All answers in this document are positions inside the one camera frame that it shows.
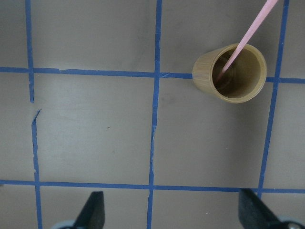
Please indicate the pink chopstick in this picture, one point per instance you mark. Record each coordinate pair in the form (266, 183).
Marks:
(261, 16)

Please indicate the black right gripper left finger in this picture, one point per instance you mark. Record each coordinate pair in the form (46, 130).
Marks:
(92, 215)

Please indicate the bamboo cylinder cup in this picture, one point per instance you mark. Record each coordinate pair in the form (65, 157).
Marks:
(241, 82)

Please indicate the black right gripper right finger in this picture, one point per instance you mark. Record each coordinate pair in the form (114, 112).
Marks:
(254, 214)

